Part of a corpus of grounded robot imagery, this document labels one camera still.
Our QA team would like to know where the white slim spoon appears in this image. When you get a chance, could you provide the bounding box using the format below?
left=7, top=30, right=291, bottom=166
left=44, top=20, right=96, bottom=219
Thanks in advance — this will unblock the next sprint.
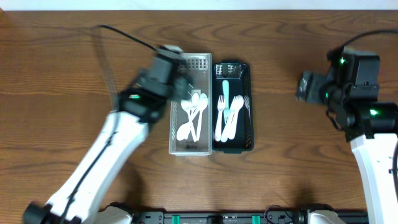
left=176, top=108, right=198, bottom=142
left=196, top=93, right=208, bottom=141
left=181, top=100, right=197, bottom=142
left=191, top=92, right=200, bottom=115

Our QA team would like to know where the white fork straight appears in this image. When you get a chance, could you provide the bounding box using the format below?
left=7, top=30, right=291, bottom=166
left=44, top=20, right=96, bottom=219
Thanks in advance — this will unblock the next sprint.
left=214, top=95, right=225, bottom=142

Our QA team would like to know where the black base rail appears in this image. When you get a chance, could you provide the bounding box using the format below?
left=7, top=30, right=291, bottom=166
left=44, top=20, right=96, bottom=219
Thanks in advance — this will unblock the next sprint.
left=99, top=202, right=371, bottom=224

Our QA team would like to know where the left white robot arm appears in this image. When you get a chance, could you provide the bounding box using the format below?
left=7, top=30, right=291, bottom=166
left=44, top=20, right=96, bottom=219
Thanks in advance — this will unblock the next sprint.
left=22, top=66, right=193, bottom=223

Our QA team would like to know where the white fork angled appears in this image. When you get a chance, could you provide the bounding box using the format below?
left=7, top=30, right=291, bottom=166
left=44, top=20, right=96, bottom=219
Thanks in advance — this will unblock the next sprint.
left=221, top=109, right=235, bottom=142

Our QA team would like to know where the black plastic basket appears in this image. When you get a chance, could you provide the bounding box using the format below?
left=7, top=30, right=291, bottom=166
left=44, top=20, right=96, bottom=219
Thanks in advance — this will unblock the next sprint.
left=211, top=60, right=254, bottom=154

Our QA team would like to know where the clear plastic basket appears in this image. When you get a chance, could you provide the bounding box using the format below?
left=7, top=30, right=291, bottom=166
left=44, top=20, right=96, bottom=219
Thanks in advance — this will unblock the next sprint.
left=169, top=53, right=213, bottom=156

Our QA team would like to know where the white wide spoon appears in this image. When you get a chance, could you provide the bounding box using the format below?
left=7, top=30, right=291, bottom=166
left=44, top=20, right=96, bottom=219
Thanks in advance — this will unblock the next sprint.
left=228, top=95, right=244, bottom=139

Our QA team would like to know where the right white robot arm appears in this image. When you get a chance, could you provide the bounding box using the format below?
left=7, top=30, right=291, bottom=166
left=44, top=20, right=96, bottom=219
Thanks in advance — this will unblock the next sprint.
left=295, top=70, right=397, bottom=223

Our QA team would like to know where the pale green fork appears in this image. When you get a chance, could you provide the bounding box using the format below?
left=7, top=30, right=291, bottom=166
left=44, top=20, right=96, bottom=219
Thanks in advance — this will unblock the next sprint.
left=222, top=80, right=230, bottom=124

